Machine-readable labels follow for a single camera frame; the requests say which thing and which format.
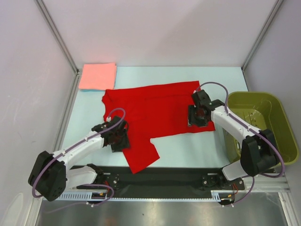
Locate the red t shirt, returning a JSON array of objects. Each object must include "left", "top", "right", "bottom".
[{"left": 102, "top": 81, "right": 215, "bottom": 174}]

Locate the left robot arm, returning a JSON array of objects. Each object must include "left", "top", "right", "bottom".
[{"left": 28, "top": 116, "right": 130, "bottom": 202}]

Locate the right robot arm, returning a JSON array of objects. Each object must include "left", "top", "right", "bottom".
[{"left": 188, "top": 90, "right": 284, "bottom": 189}]

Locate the folded blue t shirt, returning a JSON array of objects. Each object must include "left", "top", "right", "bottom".
[{"left": 79, "top": 89, "right": 106, "bottom": 92}]

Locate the folded pink t shirt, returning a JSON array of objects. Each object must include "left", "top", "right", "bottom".
[{"left": 79, "top": 63, "right": 117, "bottom": 90}]

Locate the olive green plastic basket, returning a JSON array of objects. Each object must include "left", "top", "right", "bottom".
[{"left": 228, "top": 91, "right": 299, "bottom": 166}]

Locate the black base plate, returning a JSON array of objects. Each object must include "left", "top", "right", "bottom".
[{"left": 78, "top": 166, "right": 245, "bottom": 199}]

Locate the white slotted cable duct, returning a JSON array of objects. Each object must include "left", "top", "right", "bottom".
[{"left": 56, "top": 191, "right": 234, "bottom": 202}]

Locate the aluminium front rail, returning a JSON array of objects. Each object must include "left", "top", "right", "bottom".
[{"left": 32, "top": 175, "right": 290, "bottom": 192}]

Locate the right aluminium frame post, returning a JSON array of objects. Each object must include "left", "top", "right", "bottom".
[{"left": 241, "top": 0, "right": 285, "bottom": 72}]

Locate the aluminium frame post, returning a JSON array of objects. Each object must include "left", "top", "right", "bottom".
[
  {"left": 241, "top": 0, "right": 285, "bottom": 72},
  {"left": 34, "top": 0, "right": 79, "bottom": 75}
]

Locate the left aluminium frame post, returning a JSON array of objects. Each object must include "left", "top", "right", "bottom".
[{"left": 34, "top": 0, "right": 79, "bottom": 75}]

